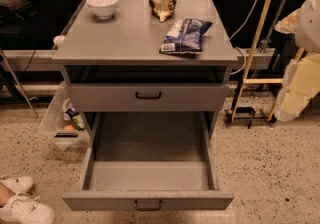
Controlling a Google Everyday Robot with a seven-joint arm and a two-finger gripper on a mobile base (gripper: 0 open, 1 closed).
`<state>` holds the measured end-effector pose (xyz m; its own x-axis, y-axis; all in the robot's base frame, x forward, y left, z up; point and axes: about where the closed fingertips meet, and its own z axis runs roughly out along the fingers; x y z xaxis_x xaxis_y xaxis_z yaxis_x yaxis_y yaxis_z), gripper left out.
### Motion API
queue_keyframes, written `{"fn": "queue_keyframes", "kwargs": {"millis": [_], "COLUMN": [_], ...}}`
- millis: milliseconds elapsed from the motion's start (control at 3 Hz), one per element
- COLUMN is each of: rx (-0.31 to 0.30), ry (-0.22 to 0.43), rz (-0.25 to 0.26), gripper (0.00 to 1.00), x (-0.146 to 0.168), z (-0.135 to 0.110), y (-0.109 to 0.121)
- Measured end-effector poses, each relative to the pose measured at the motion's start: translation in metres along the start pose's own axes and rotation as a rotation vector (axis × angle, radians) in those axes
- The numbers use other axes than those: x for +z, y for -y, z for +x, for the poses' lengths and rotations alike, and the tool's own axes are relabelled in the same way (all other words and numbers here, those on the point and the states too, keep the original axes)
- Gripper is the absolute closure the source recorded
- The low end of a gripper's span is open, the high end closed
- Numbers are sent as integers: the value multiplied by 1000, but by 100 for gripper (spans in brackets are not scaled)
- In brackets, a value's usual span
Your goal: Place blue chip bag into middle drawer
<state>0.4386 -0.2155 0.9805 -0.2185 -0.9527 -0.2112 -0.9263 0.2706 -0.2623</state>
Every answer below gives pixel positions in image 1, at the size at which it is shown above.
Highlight small white knob object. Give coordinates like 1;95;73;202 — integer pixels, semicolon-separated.
53;35;65;47

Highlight blue chip bag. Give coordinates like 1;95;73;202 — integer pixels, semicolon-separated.
159;18;212;54

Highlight person's bare leg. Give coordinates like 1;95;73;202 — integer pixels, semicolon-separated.
0;183;15;207

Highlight white sneaker near camera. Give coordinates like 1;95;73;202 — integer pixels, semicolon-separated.
0;193;55;224

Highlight white ceramic bowl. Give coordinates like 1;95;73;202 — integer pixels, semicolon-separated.
86;0;119;19

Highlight white power cable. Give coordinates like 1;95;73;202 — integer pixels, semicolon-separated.
229;0;261;76

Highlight closed grey upper drawer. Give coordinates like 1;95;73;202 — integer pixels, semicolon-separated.
67;84;229;112

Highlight snack packets inside bin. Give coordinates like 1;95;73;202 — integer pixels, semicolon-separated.
62;98;85;130

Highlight open grey bottom drawer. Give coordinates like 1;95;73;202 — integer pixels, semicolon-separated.
63;112;233;211

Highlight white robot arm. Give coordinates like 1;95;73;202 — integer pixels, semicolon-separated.
274;0;320;122

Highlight yellow wooden frame stand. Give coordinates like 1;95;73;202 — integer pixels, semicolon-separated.
230;0;306;124

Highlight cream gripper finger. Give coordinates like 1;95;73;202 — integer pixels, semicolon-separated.
275;9;300;34
274;53;320;122

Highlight grey drawer cabinet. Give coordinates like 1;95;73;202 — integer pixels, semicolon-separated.
53;0;238;130

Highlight clear plastic storage bin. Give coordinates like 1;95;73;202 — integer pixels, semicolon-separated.
38;82;90;150

